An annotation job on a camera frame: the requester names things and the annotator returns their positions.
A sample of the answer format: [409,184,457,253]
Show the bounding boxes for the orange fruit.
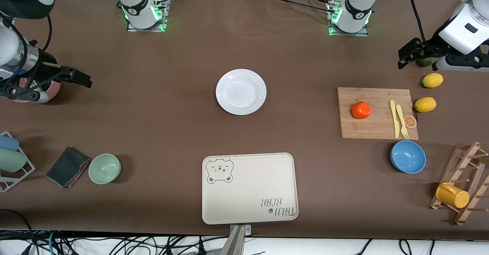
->
[351,102,371,119]

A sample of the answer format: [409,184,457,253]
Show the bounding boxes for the white round plate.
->
[216,69,267,116]

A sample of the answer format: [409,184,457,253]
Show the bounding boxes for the pink bowl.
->
[11,77,62,103]

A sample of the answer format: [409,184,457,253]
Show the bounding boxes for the yellow lemon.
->
[415,97,437,113]
[422,73,444,88]

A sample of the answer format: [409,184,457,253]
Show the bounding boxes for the yellow plastic fork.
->
[395,105,410,140]

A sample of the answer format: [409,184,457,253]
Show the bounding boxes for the yellow plastic knife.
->
[389,100,400,138]

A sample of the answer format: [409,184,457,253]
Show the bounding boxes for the wooden cutting board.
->
[337,87,419,140]

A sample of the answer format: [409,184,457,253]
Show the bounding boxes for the blue cup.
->
[0,135,19,152]

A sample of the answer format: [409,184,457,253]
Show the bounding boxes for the dark grey folded cloth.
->
[46,147,91,189]

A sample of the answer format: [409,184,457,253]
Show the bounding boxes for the pale green bowl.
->
[88,153,121,185]

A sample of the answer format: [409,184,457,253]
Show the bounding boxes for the pale green cup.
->
[0,148,28,173]

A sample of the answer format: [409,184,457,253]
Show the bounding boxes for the blue bowl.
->
[390,140,426,174]

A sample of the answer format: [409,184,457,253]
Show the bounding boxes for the yellow mug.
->
[436,182,470,209]

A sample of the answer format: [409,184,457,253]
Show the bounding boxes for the wooden mug rack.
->
[429,141,489,226]

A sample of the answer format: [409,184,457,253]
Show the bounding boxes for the beige tray with bear print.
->
[202,153,299,225]

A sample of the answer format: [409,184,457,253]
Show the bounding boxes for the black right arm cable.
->
[0,14,53,95]

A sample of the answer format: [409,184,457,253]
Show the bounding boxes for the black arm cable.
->
[0,14,53,95]
[409,0,428,45]

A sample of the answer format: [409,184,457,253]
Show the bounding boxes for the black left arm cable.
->
[409,0,428,45]

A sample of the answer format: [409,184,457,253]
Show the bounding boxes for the white wire rack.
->
[0,131,36,193]

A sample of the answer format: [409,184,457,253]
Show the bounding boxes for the green floor cable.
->
[47,230,58,255]

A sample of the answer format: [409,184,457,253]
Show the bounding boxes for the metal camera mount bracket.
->
[220,224,253,255]

